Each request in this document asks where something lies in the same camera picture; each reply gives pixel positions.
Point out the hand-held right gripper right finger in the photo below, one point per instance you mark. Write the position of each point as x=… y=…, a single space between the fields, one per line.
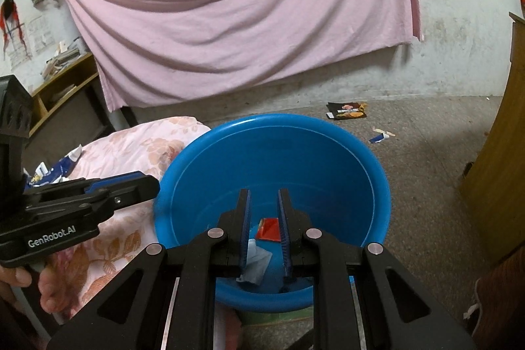
x=283 y=235

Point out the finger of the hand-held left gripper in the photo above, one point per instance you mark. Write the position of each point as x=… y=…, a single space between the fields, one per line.
x=139 y=190
x=110 y=179

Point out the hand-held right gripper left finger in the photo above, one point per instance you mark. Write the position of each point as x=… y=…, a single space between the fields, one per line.
x=245 y=231

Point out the red snack packet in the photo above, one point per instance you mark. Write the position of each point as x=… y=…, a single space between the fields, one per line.
x=268 y=229

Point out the blue plastic bucket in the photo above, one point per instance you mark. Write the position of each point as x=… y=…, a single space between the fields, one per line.
x=287 y=161

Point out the person's left hand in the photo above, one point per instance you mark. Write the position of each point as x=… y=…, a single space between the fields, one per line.
x=14 y=277

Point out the floral pink blanket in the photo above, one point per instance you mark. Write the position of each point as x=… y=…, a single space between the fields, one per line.
x=135 y=153

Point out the wooden shelf desk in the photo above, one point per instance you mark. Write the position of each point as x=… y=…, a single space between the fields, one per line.
x=78 y=69

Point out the stack of books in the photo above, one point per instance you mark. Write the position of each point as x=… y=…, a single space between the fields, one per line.
x=61 y=58

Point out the small blue white wrapper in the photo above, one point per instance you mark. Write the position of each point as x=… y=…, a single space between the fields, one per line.
x=379 y=136

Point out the dark orange snack packet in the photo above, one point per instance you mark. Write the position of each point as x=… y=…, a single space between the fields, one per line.
x=348 y=112

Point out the red tassel ornament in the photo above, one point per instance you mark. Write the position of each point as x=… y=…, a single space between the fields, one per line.
x=10 y=17

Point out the wooden cabinet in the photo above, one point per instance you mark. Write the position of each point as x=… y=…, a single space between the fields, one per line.
x=500 y=169

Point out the white wall calendar sheet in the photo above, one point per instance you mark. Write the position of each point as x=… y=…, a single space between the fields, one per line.
x=18 y=54
x=41 y=33

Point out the pink sheet on wall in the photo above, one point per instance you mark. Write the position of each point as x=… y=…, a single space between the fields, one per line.
x=246 y=13

